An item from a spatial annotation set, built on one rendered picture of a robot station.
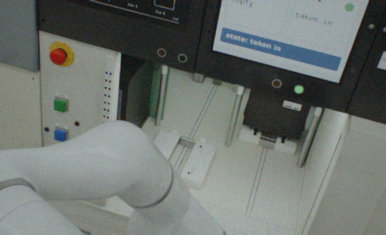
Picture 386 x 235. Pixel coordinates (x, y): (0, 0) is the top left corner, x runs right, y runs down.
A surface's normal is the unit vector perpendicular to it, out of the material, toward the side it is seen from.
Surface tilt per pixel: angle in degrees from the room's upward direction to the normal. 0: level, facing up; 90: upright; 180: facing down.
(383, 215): 90
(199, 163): 0
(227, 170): 0
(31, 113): 90
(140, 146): 48
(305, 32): 90
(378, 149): 90
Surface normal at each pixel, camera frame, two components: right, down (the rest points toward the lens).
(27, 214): 0.16, -0.80
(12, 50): -0.27, 0.53
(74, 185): -0.04, 0.69
